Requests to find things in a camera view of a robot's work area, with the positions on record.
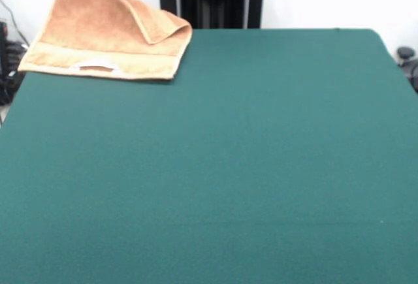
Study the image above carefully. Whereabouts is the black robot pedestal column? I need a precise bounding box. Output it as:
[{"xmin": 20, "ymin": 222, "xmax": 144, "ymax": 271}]
[{"xmin": 152, "ymin": 0, "xmax": 272, "ymax": 30}]

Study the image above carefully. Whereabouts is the dark wheeled stand base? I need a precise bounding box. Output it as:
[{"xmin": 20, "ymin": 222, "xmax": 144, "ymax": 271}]
[{"xmin": 396, "ymin": 46, "xmax": 418, "ymax": 94}]

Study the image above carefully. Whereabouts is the tan terry towel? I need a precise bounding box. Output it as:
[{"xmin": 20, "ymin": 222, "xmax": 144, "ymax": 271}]
[{"xmin": 18, "ymin": 0, "xmax": 193, "ymax": 82}]

